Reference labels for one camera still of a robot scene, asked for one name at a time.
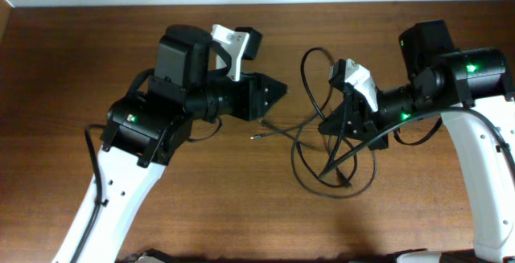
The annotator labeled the thin black micro USB cable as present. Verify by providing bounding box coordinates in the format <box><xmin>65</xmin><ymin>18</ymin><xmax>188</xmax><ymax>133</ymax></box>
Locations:
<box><xmin>249</xmin><ymin>46</ymin><xmax>378</xmax><ymax>199</ymax></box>

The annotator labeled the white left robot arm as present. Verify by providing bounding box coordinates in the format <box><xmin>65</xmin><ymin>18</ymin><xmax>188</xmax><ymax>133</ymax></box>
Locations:
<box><xmin>55</xmin><ymin>24</ymin><xmax>287</xmax><ymax>262</ymax></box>

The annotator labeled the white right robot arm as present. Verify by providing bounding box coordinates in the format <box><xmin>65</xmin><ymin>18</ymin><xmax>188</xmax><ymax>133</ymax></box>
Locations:
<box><xmin>318</xmin><ymin>20</ymin><xmax>514</xmax><ymax>262</ymax></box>

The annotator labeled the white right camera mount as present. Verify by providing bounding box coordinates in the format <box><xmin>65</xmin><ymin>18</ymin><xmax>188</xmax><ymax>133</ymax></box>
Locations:
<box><xmin>344</xmin><ymin>59</ymin><xmax>379</xmax><ymax>112</ymax></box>

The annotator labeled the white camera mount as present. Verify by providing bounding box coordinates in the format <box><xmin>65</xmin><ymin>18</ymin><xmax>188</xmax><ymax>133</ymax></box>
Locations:
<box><xmin>211</xmin><ymin>24</ymin><xmax>250</xmax><ymax>82</ymax></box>
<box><xmin>344</xmin><ymin>59</ymin><xmax>379</xmax><ymax>112</ymax></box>

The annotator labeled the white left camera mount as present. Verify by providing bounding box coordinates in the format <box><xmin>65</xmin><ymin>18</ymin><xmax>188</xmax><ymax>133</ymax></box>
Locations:
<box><xmin>211</xmin><ymin>24</ymin><xmax>250</xmax><ymax>82</ymax></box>

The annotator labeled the black left camera cable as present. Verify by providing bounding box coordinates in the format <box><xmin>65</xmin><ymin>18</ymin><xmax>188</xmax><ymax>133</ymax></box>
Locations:
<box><xmin>70</xmin><ymin>39</ymin><xmax>234</xmax><ymax>263</ymax></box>

